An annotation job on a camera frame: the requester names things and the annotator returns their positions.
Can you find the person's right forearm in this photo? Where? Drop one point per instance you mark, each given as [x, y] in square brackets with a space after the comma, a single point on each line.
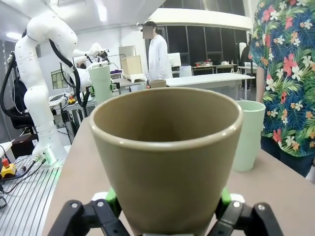
[260, 83]

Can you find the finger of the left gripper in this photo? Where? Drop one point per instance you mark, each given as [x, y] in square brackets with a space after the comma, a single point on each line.
[115, 87]
[90, 90]

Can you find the yellow emergency stop button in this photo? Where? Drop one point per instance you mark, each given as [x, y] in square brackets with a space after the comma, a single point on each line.
[7, 170]

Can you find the standing person in black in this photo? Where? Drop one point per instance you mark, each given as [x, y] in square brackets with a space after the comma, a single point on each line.
[246, 68]

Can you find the tan brown plastic cup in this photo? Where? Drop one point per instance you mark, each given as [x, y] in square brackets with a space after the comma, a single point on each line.
[167, 172]

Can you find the person in floral shirt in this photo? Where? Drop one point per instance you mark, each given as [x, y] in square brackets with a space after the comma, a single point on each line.
[290, 73]

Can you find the white crate stand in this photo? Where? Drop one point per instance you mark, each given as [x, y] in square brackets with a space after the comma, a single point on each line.
[134, 77]

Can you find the wooden crate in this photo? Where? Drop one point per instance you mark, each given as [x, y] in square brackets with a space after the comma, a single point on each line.
[131, 64]

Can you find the black office chair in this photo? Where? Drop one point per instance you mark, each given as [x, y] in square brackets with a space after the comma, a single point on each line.
[18, 118]

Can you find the computer monitor showing text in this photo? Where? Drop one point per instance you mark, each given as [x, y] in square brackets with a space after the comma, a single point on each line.
[58, 79]

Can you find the tall pale green plastic cup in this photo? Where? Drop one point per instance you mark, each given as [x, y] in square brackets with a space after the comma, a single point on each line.
[251, 137]
[99, 83]

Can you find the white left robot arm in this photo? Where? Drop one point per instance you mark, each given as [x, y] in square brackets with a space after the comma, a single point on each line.
[37, 110]

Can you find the long white table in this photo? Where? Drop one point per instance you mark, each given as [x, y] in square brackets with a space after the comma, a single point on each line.
[209, 78]

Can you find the white lab robot arm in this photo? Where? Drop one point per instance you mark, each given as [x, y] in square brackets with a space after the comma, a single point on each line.
[83, 52]

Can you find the dark brown box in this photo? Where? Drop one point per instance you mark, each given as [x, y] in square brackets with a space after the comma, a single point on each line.
[24, 145]

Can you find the person in white coat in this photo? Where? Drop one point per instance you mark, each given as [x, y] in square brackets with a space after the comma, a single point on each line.
[158, 56]

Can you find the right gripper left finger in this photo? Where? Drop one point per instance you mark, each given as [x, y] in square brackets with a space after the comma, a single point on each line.
[93, 216]

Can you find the aluminium slotted base plate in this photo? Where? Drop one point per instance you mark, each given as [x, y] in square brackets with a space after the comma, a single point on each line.
[24, 204]

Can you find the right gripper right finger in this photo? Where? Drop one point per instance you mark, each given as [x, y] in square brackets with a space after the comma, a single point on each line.
[248, 218]

